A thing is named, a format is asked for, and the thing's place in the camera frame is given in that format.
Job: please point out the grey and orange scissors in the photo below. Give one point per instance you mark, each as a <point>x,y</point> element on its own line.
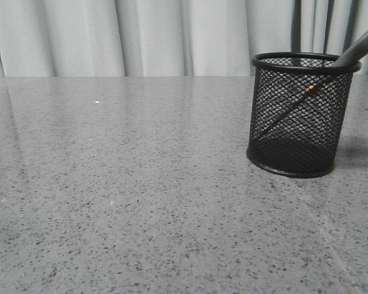
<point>350,56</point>

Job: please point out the black vertical pole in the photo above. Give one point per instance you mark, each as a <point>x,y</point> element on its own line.
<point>296,27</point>

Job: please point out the black mesh pen bucket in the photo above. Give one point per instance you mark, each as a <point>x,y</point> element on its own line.
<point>298,108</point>

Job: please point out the black slanted pole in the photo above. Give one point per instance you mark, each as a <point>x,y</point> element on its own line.
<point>353,12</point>

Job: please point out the light grey curtain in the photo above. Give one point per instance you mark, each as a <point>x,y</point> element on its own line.
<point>161,38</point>

